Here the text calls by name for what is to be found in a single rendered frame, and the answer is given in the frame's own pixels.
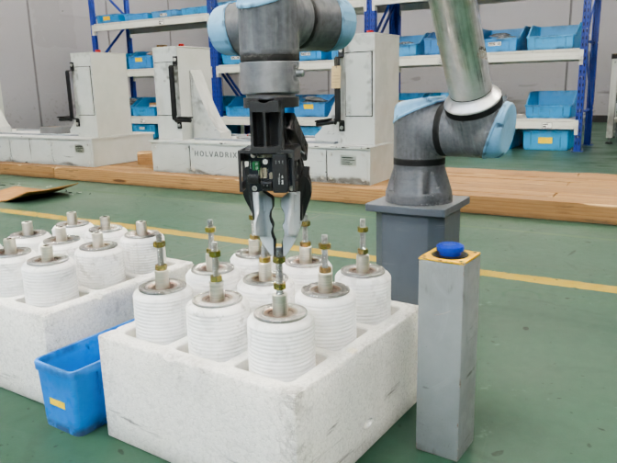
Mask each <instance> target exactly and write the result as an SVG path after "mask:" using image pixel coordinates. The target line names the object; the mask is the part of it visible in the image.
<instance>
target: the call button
mask: <svg viewBox="0 0 617 463"><path fill-rule="evenodd" d="M436 250H437V251H439V255H442V256H448V257H455V256H460V255H461V253H462V252H463V251H464V250H465V246H464V245H463V244H461V243H457V242H441V243H438V244H437V245H436Z"/></svg>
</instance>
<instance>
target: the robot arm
mask: <svg viewBox="0 0 617 463"><path fill-rule="evenodd" d="M428 2H429V6H430V10H431V14H432V22H433V26H434V30H435V35H436V39H437V43H438V47H439V51H440V55H441V59H442V64H443V71H444V75H445V80H446V83H447V88H448V92H449V96H448V97H446V96H430V97H423V98H416V99H411V100H405V101H401V102H398V103H397V104H396V106H395V109H394V120H393V124H394V153H393V157H394V158H393V170H392V173H391V176H390V178H389V181H388V184H387V189H386V202H388V203H391V204H396V205H402V206H437V205H443V204H447V203H450V202H452V201H453V191H452V188H451V185H450V182H449V178H448V175H447V173H446V169H445V156H455V157H473V158H482V159H486V158H500V157H502V156H503V155H504V154H505V153H506V152H507V151H508V149H509V148H510V145H511V142H512V139H513V136H514V131H515V127H516V117H517V114H516V107H515V105H514V104H513V103H512V102H509V101H506V102H503V98H502V93H501V90H500V89H499V88H498V87H497V86H495V85H493V84H492V82H491V76H490V71H489V66H488V56H487V51H486V45H485V41H484V35H483V29H482V25H481V19H480V14H479V8H478V3H477V0H428ZM356 24H357V20H356V14H355V11H354V9H353V6H352V5H351V4H350V3H349V2H348V1H347V0H237V2H236V3H234V4H233V3H227V4H226V5H223V6H218V7H216V8H215V9H214V10H213V11H212V12H211V14H210V16H209V19H208V36H209V38H210V41H211V43H212V45H213V47H214V48H215V49H216V50H217V51H218V52H220V53H221V54H224V55H237V56H239V57H240V61H241V62H240V74H241V93H242V94H243V95H246V97H245V98H244V99H243V108H248V109H249V111H250V132H251V145H248V146H246V147H244V148H242V149H240V150H238V166H239V184H240V192H242V193H243V196H244V198H245V201H246V203H247V204H248V206H249V208H250V210H251V212H252V219H253V227H254V233H255V235H257V236H260V239H261V241H262V243H263V245H264V247H265V248H266V250H267V251H268V252H269V253H270V255H271V256H275V248H276V238H275V234H274V226H275V223H274V220H273V218H272V210H273V208H274V206H275V198H274V196H273V195H271V194H270V193H268V192H267V191H274V193H286V194H285V195H283V196H282V198H281V208H282V210H283V211H284V213H285V220H284V223H283V230H284V238H283V241H282V256H286V255H287V253H288V252H289V250H290V249H291V248H292V246H293V244H294V242H295V240H296V238H297V235H298V232H299V229H300V226H301V224H302V221H303V219H304V216H305V213H306V211H307V208H308V205H309V201H310V198H311V193H312V184H311V179H310V175H309V169H310V167H309V166H304V162H303V161H307V159H308V146H309V145H308V143H307V141H306V138H305V136H304V134H303V131H302V129H301V128H300V125H299V123H298V121H297V117H296V115H295V113H285V107H299V96H296V94H298V93H299V92H300V85H299V79H298V78H299V77H303V76H304V75H305V71H304V69H298V67H299V52H300V51H323V52H330V51H338V50H341V49H343V48H345V47H346V46H347V45H348V44H349V43H350V42H351V41H352V39H353V36H354V34H355V31H356ZM245 162H249V165H248V166H246V167H245ZM241 165H242V178H241ZM287 192H288V193H287Z"/></svg>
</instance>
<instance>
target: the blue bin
mask: <svg viewBox="0 0 617 463"><path fill-rule="evenodd" d="M134 321H135V318H134V319H132V320H129V321H127V322H123V323H121V324H119V325H116V326H114V327H111V328H109V329H106V330H104V331H102V332H100V333H96V334H93V335H91V336H88V337H86V338H84V339H82V340H79V341H77V342H74V343H72V344H68V345H66V346H64V347H62V348H59V349H57V350H54V351H52V352H49V353H48V354H45V355H43V356H39V357H37V358H36V359H35V360H34V364H35V368H36V369H37V370H38V372H39V380H40V386H41V390H42V395H43V400H44V405H45V410H46V415H47V420H48V424H49V425H51V426H54V427H56V428H58V429H60V430H62V431H64V432H66V433H68V434H70V435H74V436H84V435H87V434H89V433H91V432H92V431H94V430H95V429H97V428H99V427H101V426H102V425H104V424H106V423H107V412H106V403H105V394H104V385H103V377H102V368H101V359H100V351H99V342H98V335H99V334H102V333H106V332H108V331H111V330H116V329H117V328H118V327H120V326H122V325H125V324H127V323H130V322H134Z"/></svg>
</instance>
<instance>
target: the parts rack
mask: <svg viewBox="0 0 617 463"><path fill-rule="evenodd" d="M108 1H109V2H110V3H111V4H112V5H113V6H114V7H115V8H116V9H117V10H118V11H119V12H120V13H121V14H129V0H123V5H124V13H123V12H122V11H121V10H120V8H119V7H118V6H117V5H116V4H115V3H114V2H113V1H112V0H108ZM347 1H348V2H349V3H350V4H351V5H352V6H353V9H354V11H355V12H358V13H355V14H356V15H365V33H366V31H367V30H373V31H374V32H378V31H379V29H380V27H381V25H382V23H383V20H384V18H385V16H386V14H387V12H389V14H388V16H387V19H386V22H385V24H384V26H383V27H382V29H381V32H380V33H383V32H384V30H385V28H386V25H387V22H388V21H389V34H393V35H400V37H401V11H410V10H420V9H430V6H429V2H428V0H347ZM516 1H526V0H477V3H478V4H479V5H484V4H495V3H505V2H516ZM591 1H592V0H584V5H583V18H582V30H581V43H580V48H576V49H556V50H537V51H499V52H487V56H488V64H507V63H532V62H579V63H578V65H579V70H578V95H577V108H576V116H575V117H573V118H570V119H527V118H526V115H517V117H516V127H515V129H540V130H574V135H575V136H574V148H573V150H572V149H571V152H583V148H582V150H581V145H593V143H591V144H590V139H591V127H592V116H593V107H594V105H593V104H594V92H595V80H596V68H597V56H598V44H599V32H600V10H601V0H594V2H593V6H592V10H591ZM218 6H219V5H218V0H207V13H202V14H193V15H183V16H175V17H157V18H148V19H139V20H131V21H121V22H112V23H103V24H96V21H95V20H96V19H97V18H96V17H95V2H94V0H88V7H89V17H90V26H91V35H92V45H93V52H95V50H98V40H97V31H106V30H117V29H121V31H120V32H119V33H118V35H117V36H116V37H115V39H114V40H113V41H112V43H111V44H110V45H109V47H108V48H107V50H106V51H105V52H109V50H110V49H111V48H112V46H113V45H114V43H115V42H116V41H117V39H118V38H119V36H120V35H121V34H122V32H123V31H124V30H126V37H127V47H128V53H133V47H132V34H142V33H153V32H165V31H175V30H186V29H196V28H207V27H208V19H209V16H210V14H211V12H212V11H213V10H214V9H215V8H216V7H218ZM363 10H365V11H363ZM359 11H363V12H359ZM377 13H384V15H383V16H382V18H381V20H380V22H379V24H378V25H377ZM592 15H593V22H592V34H591V40H590V38H589V36H590V34H589V27H590V23H591V19H592ZM590 43H591V46H590V51H589V44H590ZM208 44H209V48H210V49H209V51H210V68H211V83H212V99H213V102H214V104H215V106H216V108H217V111H218V113H219V115H220V117H221V119H222V120H223V122H224V124H225V125H244V134H248V133H251V132H250V117H227V116H223V113H226V111H223V101H222V83H221V76H223V77H224V79H225V80H226V82H227V83H228V84H229V86H230V88H231V89H232V90H233V92H234V93H235V95H236V96H238V95H239V94H240V95H241V96H246V95H243V94H242V93H241V91H240V89H239V88H238V86H236V85H235V83H234V82H233V80H232V79H231V77H230V76H229V74H237V73H240V65H239V64H226V65H222V64H221V63H220V61H222V59H220V55H221V53H220V52H218V51H217V50H216V49H215V48H214V47H213V45H212V43H211V41H210V38H209V37H208ZM332 66H334V60H323V61H303V62H299V67H298V69H304V71H305V72H311V71H331V67H332ZM433 66H443V64H442V59H441V55H421V56H401V57H399V75H398V92H399V93H400V73H401V68H409V67H433ZM587 72H588V95H587V107H586V109H584V101H585V88H586V76H587ZM127 74H128V77H129V79H130V90H131V97H137V91H136V78H140V77H154V70H153V68H148V69H128V70H127ZM225 74H226V75H227V77H228V78H229V79H230V81H229V80H228V78H227V77H226V75H225ZM230 82H231V83H230ZM232 85H233V86H234V87H235V88H236V90H237V91H238V93H239V94H238V93H237V91H236V90H235V89H234V87H233V86H232ZM585 112H586V115H583V114H584V113H585ZM326 118H327V117H324V118H316V117H297V121H298V123H299V125H300V126H316V122H315V120H320V119H326ZM131 123H137V124H158V118H157V116H156V117H136V116H131ZM583 125H585V129H584V130H585V132H584V144H583V142H582V143H581V139H582V126H583Z"/></svg>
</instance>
